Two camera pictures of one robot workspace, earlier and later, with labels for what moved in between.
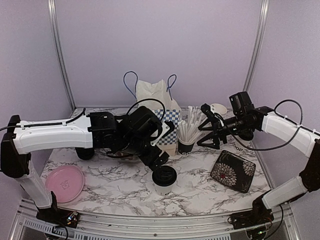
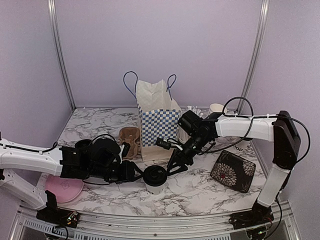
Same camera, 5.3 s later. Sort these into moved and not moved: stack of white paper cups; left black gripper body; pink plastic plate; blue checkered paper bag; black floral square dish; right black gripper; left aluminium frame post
Moved: left black gripper body; right black gripper
Not moved: blue checkered paper bag; black floral square dish; left aluminium frame post; stack of white paper cups; pink plastic plate
